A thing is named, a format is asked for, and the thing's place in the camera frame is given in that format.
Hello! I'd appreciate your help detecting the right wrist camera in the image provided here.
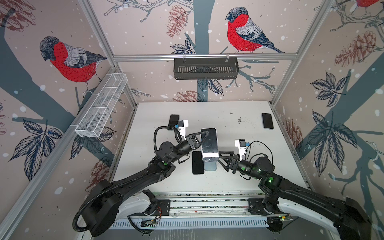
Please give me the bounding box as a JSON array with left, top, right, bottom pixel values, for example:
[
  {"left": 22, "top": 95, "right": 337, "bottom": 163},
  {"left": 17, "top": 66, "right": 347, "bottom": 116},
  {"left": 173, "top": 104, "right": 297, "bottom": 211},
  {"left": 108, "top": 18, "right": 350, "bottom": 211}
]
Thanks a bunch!
[{"left": 235, "top": 139, "right": 250, "bottom": 160}]

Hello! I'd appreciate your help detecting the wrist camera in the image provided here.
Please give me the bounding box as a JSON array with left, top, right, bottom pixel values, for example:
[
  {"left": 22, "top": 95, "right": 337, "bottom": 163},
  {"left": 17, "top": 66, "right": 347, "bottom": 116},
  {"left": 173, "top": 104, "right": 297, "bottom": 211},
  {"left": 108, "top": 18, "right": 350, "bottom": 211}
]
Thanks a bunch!
[
  {"left": 175, "top": 120, "right": 189, "bottom": 140},
  {"left": 235, "top": 139, "right": 250, "bottom": 160}
]

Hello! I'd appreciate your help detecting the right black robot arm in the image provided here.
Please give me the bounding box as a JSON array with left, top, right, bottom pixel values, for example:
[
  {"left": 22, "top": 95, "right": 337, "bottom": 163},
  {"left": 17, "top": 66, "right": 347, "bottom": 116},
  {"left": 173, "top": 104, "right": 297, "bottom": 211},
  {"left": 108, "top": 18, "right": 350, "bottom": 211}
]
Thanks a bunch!
[{"left": 219, "top": 152, "right": 372, "bottom": 240}]

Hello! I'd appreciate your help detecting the black hanging basket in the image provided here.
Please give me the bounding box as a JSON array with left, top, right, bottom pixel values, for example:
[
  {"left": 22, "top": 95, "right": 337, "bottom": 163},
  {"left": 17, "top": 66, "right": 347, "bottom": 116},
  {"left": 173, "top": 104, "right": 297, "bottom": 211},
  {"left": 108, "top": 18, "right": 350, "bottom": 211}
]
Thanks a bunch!
[{"left": 174, "top": 58, "right": 239, "bottom": 80}]

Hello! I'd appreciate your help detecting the aluminium mounting rail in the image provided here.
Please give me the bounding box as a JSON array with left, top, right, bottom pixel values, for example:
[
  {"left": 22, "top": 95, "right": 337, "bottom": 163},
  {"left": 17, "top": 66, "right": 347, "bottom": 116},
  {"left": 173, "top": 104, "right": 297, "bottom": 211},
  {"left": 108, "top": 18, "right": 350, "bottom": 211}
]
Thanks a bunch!
[{"left": 85, "top": 191, "right": 328, "bottom": 220}]

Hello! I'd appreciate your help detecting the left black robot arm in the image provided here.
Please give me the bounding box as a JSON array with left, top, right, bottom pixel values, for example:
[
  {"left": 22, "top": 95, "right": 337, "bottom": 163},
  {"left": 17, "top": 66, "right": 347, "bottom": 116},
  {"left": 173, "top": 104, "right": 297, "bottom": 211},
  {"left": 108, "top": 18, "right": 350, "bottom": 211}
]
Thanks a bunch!
[{"left": 72, "top": 128, "right": 209, "bottom": 237}]

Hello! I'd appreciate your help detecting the black corrugated cable hose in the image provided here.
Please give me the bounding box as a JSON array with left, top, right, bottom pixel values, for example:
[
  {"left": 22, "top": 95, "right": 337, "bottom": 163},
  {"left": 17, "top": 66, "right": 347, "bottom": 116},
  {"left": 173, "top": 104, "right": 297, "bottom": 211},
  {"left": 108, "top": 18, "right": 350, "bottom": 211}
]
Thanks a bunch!
[{"left": 72, "top": 125, "right": 181, "bottom": 235}]

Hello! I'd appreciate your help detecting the black phone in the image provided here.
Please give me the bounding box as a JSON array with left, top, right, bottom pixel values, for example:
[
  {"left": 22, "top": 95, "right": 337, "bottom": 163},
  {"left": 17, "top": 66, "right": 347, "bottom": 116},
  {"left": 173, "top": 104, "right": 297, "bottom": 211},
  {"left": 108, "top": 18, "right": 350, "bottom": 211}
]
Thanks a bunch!
[
  {"left": 262, "top": 113, "right": 274, "bottom": 130},
  {"left": 168, "top": 115, "right": 180, "bottom": 128},
  {"left": 201, "top": 128, "right": 219, "bottom": 162}
]

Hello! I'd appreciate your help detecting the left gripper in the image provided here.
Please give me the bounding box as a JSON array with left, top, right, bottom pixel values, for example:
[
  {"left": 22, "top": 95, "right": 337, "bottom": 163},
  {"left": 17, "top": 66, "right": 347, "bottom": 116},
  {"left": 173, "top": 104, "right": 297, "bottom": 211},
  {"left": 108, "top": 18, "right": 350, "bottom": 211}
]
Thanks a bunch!
[{"left": 169, "top": 131, "right": 208, "bottom": 165}]

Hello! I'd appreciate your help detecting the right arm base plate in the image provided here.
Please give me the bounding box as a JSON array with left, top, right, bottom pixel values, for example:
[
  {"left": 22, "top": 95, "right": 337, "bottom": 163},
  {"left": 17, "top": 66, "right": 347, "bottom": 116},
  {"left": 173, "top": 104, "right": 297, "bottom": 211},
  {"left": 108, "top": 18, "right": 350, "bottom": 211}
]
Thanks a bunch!
[{"left": 248, "top": 198, "right": 276, "bottom": 216}]

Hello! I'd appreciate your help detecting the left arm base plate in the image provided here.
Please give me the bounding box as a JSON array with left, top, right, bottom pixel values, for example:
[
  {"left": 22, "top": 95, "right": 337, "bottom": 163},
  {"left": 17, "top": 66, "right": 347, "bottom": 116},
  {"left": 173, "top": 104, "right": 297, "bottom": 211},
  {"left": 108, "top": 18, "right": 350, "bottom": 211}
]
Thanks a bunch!
[{"left": 140, "top": 200, "right": 171, "bottom": 217}]

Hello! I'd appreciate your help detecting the white wire mesh basket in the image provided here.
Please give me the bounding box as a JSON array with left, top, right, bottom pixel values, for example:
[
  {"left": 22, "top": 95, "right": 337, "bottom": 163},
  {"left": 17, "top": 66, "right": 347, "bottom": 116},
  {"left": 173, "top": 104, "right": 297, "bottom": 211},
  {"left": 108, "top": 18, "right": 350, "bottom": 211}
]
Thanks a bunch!
[{"left": 75, "top": 73, "right": 128, "bottom": 138}]

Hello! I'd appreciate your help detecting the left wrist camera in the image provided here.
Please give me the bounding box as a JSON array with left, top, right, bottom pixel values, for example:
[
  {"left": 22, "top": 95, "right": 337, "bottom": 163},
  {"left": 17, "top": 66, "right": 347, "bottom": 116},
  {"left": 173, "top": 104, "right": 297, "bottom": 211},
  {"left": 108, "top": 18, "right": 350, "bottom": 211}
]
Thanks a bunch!
[{"left": 175, "top": 120, "right": 189, "bottom": 140}]

